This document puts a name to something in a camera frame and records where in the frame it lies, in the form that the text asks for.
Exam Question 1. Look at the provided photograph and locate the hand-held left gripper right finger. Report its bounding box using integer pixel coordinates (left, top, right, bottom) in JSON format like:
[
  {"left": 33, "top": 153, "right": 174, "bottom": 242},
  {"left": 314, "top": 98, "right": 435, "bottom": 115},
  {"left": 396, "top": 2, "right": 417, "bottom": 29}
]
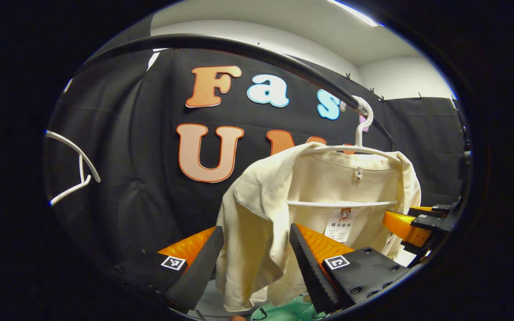
[{"left": 289, "top": 223, "right": 412, "bottom": 314}]

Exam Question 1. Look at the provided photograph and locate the large white plastic hanger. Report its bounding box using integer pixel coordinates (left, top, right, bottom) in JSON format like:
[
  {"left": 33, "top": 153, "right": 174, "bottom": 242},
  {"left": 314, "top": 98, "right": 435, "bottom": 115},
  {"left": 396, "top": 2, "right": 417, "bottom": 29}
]
[{"left": 286, "top": 96, "right": 401, "bottom": 209}]

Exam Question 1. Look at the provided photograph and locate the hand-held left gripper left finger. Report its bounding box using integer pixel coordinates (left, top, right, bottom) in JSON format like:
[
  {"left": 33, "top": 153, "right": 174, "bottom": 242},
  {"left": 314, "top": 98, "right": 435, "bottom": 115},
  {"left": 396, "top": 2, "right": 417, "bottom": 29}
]
[{"left": 105, "top": 226, "right": 225, "bottom": 313}]

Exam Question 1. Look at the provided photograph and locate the small white plastic hanger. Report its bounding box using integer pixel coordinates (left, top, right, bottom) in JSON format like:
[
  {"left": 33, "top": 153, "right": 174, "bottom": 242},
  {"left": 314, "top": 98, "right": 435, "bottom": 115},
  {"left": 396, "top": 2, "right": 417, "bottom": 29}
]
[{"left": 45, "top": 130, "right": 101, "bottom": 206}]

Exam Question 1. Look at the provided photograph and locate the long ceiling light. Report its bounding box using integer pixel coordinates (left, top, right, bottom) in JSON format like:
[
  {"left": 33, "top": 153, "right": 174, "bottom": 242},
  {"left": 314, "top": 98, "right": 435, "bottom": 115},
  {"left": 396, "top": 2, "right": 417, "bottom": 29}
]
[{"left": 328, "top": 0, "right": 380, "bottom": 27}]

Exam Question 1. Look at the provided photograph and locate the black backdrop cloth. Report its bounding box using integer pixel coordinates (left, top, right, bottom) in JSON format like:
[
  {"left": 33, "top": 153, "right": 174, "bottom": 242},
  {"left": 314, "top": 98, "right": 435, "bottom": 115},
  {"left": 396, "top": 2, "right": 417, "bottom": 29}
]
[{"left": 43, "top": 18, "right": 467, "bottom": 308}]

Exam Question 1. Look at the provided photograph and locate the black clothes rail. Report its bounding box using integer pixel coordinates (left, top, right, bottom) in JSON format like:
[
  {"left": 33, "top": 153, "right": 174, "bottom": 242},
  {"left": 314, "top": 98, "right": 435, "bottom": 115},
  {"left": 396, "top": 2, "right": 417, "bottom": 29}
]
[{"left": 76, "top": 33, "right": 396, "bottom": 152}]

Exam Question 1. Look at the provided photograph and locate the row of black cloth clips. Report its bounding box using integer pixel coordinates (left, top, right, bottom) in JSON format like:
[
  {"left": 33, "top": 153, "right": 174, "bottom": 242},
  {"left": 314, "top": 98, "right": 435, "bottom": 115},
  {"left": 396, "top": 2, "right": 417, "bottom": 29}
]
[{"left": 344, "top": 72, "right": 423, "bottom": 102}]

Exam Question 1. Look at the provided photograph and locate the green laundry hamper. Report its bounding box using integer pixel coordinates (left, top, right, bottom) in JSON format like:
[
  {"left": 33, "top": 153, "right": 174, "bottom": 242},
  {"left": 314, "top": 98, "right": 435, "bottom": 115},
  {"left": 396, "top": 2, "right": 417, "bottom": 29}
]
[{"left": 250, "top": 294, "right": 329, "bottom": 321}]

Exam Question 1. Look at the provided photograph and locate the cream shirt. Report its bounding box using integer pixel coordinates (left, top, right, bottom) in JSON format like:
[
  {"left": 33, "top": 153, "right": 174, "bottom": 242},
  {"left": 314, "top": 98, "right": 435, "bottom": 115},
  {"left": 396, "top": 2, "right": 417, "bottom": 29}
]
[{"left": 215, "top": 143, "right": 422, "bottom": 313}]

